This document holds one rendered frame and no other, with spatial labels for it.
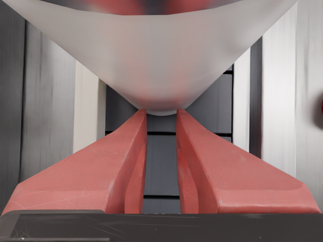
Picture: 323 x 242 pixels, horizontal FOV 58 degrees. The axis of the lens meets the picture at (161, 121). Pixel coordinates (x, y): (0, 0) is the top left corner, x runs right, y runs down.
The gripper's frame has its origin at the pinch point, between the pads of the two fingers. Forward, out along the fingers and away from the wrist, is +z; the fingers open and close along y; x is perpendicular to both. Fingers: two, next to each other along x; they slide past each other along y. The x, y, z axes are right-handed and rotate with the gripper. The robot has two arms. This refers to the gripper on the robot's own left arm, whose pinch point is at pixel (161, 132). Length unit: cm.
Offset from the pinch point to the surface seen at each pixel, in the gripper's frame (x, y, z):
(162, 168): 5.0, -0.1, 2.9
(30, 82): 3.3, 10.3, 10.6
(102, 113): 0.9, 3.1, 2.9
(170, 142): 3.8, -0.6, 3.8
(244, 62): 0.0, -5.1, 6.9
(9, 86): 2.5, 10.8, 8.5
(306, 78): 3.0, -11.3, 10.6
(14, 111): 4.4, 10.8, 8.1
